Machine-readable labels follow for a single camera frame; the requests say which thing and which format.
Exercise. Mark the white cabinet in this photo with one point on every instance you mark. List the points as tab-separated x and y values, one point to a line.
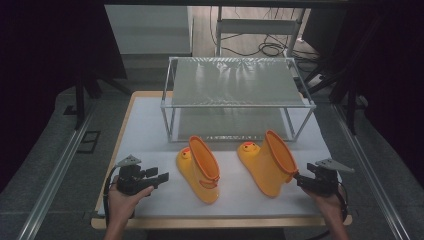
150	30

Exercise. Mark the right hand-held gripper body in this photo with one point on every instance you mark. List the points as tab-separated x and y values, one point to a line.
325	180

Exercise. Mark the wooden table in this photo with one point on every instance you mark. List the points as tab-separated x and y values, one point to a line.
220	222

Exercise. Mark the black floor bracket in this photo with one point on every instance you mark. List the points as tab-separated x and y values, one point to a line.
88	142
70	110

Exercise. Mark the aluminium floor rail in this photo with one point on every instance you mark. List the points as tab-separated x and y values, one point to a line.
56	173
370	173

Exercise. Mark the grey metal frame stand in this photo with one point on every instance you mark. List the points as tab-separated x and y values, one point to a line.
256	26

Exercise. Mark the person's right hand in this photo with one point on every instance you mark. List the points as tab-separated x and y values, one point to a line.
328	205

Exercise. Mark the black metal stand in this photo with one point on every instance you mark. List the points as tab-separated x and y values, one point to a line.
80	100
350	106

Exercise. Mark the yellow duck rain boot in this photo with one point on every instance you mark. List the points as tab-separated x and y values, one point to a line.
196	173
266	166

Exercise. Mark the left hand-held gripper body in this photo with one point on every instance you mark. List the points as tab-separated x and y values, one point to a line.
130	178

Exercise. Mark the person's left hand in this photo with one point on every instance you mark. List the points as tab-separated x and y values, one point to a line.
121	203

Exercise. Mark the two-tier metal shoe rack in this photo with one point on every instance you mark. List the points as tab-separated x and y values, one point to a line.
233	83

